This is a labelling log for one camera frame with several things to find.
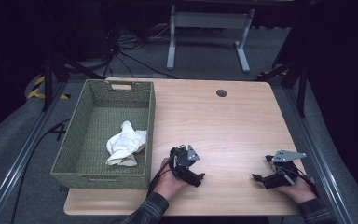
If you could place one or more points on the green woven basket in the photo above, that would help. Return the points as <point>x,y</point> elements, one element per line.
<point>112,121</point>

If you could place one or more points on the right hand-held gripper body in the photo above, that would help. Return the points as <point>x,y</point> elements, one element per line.
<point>286,175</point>

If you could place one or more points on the black metal stand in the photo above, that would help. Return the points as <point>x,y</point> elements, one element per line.
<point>301,93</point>
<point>47,84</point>

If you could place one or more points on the white cloth with bear print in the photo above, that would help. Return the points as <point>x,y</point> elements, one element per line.
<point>124,146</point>

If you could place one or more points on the dark round table grommet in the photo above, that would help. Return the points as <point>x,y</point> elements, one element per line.
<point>221,93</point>

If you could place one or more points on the yellow black floor tape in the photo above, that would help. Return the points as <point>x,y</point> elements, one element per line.
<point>38,81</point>

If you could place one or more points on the person's left hand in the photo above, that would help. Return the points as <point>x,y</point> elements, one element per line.
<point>166,183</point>

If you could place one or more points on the grey metal floor rail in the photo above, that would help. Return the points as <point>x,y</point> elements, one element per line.
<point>15,165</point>
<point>310,140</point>

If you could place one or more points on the white metal table frame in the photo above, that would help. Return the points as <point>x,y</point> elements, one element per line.
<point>209,20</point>

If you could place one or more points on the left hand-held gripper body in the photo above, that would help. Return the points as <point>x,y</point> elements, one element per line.
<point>181,158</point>

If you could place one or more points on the person's right hand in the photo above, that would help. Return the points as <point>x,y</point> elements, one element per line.
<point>301,191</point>

